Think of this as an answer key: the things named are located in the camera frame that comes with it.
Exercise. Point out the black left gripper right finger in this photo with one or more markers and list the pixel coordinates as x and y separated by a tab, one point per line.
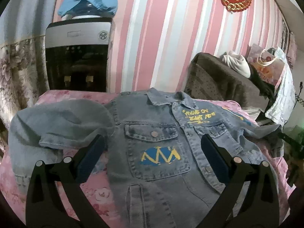
249	198

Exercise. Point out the blue denim jacket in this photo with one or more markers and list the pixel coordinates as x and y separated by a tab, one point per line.
158	172

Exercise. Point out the white floral quilt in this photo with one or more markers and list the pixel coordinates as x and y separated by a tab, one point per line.
281	109

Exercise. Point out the black garment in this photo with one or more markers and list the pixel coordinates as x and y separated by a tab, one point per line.
266	89

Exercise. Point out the dark brown blanket covered furniture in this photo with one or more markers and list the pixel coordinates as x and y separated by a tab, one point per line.
210	79

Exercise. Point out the pink floral gift bag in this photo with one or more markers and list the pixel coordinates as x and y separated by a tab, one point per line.
269	67

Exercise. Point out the white folded garment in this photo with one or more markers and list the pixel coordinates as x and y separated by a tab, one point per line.
237	63

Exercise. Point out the silver black water dispenser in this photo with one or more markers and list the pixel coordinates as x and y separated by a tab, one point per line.
76	53

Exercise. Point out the floral beige curtain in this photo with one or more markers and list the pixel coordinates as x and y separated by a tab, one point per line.
23	69

